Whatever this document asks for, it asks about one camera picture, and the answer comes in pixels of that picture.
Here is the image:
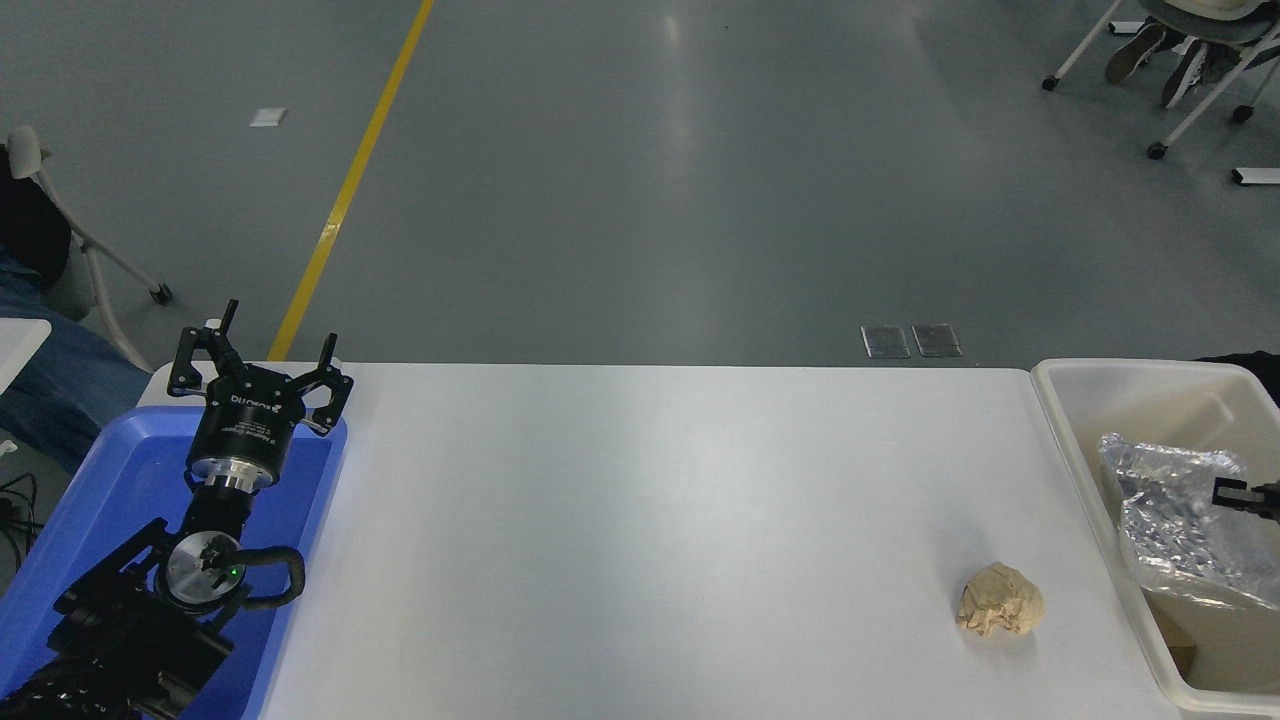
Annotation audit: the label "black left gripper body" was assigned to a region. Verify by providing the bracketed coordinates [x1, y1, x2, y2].
[187, 363, 306, 475]

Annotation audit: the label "silver foil tray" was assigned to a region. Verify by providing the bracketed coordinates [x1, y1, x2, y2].
[1098, 432, 1280, 611]

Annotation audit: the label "black fabric item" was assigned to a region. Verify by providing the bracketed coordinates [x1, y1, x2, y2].
[1195, 352, 1280, 407]

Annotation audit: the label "blue plastic tray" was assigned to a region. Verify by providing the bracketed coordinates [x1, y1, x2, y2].
[0, 405, 349, 720]

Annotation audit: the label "white wheeled chair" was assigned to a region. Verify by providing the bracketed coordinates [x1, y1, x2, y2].
[5, 125, 173, 373]

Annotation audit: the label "large pale plastic bin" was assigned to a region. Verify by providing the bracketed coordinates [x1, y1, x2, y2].
[1030, 358, 1280, 716]

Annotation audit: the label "small white table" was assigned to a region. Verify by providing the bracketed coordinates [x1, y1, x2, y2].
[0, 318, 53, 397]

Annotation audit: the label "crumpled tan paper ball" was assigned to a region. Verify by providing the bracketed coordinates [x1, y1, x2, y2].
[955, 561, 1044, 638]

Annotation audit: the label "white-legged grey chair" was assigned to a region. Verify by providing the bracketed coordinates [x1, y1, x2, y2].
[1040, 0, 1280, 161]

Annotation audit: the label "black floor cables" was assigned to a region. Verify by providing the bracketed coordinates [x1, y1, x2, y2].
[0, 470, 43, 573]

